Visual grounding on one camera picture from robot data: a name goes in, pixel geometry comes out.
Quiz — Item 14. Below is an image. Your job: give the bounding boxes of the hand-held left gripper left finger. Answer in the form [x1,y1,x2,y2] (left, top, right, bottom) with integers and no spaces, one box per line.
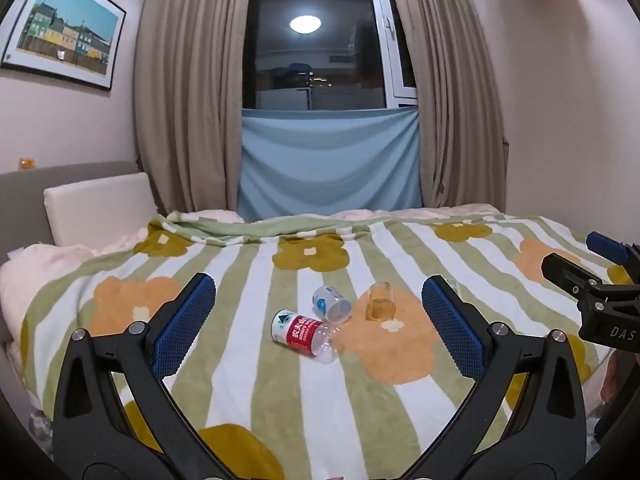
[52,272,236,480]

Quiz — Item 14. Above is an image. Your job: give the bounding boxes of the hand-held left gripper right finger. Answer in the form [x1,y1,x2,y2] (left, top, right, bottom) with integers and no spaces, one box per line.
[400,275,587,480]

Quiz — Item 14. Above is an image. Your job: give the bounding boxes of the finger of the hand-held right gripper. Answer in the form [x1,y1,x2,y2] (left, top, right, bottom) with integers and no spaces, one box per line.
[541,252,608,295]
[586,231,640,267]

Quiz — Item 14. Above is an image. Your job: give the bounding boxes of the clear amber glass cup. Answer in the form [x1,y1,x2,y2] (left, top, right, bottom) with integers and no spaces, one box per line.
[367,282,397,322]

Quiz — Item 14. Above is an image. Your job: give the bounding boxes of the red label plastic bottle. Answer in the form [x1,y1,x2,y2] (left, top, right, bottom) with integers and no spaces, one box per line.
[271,309,346,363]

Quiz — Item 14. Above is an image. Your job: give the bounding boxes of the blue label plastic bottle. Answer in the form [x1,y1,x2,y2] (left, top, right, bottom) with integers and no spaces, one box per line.
[312,285,352,323]

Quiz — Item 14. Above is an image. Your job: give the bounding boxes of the white pillow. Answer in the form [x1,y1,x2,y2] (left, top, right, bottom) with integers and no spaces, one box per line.
[43,172,158,248]

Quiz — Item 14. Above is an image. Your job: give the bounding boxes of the striped floral blanket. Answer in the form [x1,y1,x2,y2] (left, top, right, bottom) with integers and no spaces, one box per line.
[20,212,636,480]

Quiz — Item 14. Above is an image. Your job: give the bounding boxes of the clear plastic item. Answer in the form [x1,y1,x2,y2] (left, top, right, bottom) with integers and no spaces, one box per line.
[27,410,54,457]

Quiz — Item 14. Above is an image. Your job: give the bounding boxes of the grey headboard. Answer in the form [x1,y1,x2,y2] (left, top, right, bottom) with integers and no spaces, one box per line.
[0,161,166,266]

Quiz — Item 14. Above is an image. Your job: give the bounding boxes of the light blue cloth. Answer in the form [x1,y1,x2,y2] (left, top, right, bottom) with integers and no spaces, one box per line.
[236,106,425,221]

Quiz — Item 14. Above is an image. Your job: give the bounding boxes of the beige curtain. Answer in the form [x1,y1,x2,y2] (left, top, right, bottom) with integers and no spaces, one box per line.
[387,0,510,208]
[134,0,253,213]

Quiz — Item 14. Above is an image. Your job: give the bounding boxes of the window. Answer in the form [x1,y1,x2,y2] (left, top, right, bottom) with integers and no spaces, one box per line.
[242,0,419,112]

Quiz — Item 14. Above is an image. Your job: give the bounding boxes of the framed picture of houses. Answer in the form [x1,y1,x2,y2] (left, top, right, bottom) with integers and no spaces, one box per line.
[0,0,127,92]

